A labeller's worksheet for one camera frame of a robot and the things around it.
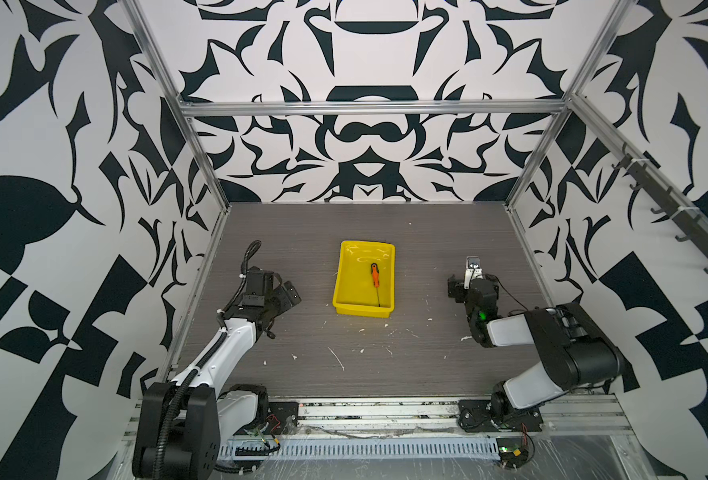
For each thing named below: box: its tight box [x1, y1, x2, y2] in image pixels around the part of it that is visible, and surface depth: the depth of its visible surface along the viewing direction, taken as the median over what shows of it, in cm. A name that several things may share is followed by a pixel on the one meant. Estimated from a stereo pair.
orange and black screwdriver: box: [370, 262, 380, 307], surface depth 101 cm
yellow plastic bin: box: [332, 240, 396, 318], surface depth 99 cm
